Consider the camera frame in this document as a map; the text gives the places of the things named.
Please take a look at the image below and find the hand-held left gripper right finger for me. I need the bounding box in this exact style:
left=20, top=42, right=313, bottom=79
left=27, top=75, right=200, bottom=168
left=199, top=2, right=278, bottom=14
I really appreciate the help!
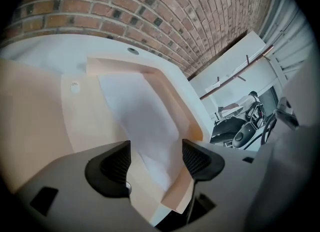
left=181, top=139, right=259, bottom=232

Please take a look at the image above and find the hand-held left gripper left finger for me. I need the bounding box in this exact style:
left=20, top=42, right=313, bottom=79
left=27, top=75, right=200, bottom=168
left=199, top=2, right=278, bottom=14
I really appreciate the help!
left=14, top=140, right=152, bottom=232

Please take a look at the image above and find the beige file box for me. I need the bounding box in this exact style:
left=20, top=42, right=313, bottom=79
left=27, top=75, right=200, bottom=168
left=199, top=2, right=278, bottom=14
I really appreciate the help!
left=0, top=57, right=203, bottom=214

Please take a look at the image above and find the white A4 paper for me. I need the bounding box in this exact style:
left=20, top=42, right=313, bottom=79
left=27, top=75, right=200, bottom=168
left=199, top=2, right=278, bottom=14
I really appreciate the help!
left=97, top=73, right=185, bottom=194

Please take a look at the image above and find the white desk with drawers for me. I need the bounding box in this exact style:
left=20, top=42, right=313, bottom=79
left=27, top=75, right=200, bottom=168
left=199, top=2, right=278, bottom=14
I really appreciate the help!
left=0, top=33, right=213, bottom=226

